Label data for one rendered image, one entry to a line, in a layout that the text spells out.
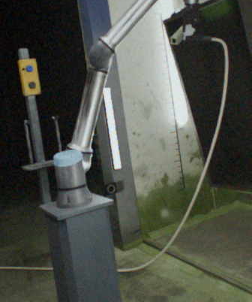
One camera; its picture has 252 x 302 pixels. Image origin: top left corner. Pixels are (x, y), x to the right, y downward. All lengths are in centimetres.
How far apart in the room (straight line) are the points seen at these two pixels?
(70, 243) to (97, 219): 17
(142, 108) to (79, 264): 145
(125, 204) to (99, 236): 99
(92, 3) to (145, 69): 65
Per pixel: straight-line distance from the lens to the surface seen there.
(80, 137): 200
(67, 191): 186
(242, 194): 357
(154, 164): 295
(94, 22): 281
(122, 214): 285
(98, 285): 196
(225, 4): 256
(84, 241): 185
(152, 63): 300
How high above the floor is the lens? 109
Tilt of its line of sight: 3 degrees down
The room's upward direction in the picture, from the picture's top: 8 degrees counter-clockwise
